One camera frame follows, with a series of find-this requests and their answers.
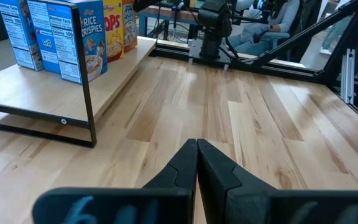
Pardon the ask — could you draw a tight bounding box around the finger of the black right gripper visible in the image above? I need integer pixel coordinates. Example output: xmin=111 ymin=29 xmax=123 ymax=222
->
xmin=132 ymin=0 xmax=167 ymax=12

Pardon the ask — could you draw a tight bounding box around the wooden shelf board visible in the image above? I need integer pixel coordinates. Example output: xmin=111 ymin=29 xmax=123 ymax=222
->
xmin=0 ymin=35 xmax=157 ymax=124

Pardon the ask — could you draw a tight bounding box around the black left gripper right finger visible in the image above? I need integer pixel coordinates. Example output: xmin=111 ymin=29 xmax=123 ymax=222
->
xmin=196 ymin=138 xmax=358 ymax=224

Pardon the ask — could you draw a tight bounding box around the black metal shelf frame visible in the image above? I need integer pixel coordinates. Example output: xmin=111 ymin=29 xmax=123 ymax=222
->
xmin=0 ymin=0 xmax=98 ymax=149

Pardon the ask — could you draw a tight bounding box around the orange Mini-Wheats cereal box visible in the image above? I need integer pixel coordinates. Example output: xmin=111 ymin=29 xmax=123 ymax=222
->
xmin=122 ymin=0 xmax=139 ymax=53

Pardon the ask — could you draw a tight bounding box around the person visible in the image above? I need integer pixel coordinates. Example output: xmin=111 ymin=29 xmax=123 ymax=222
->
xmin=228 ymin=0 xmax=301 ymax=57
xmin=320 ymin=14 xmax=354 ymax=57

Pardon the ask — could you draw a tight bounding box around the yellow Corn Pops cereal box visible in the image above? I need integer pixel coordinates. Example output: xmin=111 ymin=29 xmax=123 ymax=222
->
xmin=103 ymin=0 xmax=126 ymax=63

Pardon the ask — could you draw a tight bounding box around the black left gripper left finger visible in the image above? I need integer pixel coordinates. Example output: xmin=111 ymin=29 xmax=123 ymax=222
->
xmin=32 ymin=138 xmax=198 ymax=224

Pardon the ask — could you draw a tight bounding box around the background wooden workbench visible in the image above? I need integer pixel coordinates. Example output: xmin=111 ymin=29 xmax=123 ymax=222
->
xmin=137 ymin=4 xmax=205 ymax=43

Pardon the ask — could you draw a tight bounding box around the blue Rice Krispies cereal box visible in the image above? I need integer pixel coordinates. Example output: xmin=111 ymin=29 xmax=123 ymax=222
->
xmin=26 ymin=0 xmax=62 ymax=75
xmin=48 ymin=0 xmax=109 ymax=85
xmin=0 ymin=0 xmax=45 ymax=72

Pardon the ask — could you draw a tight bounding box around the silver aluminium extrusion post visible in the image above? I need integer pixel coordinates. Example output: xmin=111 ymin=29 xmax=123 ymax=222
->
xmin=340 ymin=48 xmax=356 ymax=105

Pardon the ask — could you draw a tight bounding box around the black office chair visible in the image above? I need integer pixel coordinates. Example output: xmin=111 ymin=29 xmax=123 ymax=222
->
xmin=286 ymin=0 xmax=324 ymax=65

